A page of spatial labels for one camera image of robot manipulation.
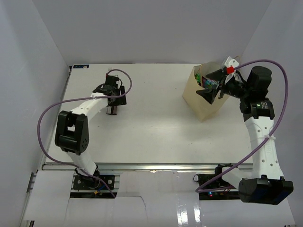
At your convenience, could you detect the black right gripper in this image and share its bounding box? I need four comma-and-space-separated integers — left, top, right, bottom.
196, 69, 251, 104

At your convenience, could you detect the teal snack packet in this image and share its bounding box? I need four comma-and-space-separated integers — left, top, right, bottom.
203, 80, 218, 89

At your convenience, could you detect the brown chocolate bar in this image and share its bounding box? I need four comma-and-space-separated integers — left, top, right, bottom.
107, 106, 117, 115

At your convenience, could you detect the green yellow Fox's candy bag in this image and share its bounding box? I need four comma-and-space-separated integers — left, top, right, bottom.
194, 73, 201, 85

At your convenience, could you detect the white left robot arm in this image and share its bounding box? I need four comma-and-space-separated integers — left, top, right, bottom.
54, 75, 126, 189

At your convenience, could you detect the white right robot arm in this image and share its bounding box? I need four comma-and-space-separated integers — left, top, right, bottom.
196, 66, 294, 205

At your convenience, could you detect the brown paper bag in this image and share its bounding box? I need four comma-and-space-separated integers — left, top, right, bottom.
182, 57, 241, 122

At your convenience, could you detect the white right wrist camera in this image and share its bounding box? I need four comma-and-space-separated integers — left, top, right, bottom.
221, 56, 240, 84

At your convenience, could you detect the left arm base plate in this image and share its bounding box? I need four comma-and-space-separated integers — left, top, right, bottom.
70, 175, 113, 199

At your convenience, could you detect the aluminium front rail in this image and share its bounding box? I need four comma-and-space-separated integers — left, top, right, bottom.
42, 162, 223, 171

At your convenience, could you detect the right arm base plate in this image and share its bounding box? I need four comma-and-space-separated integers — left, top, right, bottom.
193, 174, 240, 201

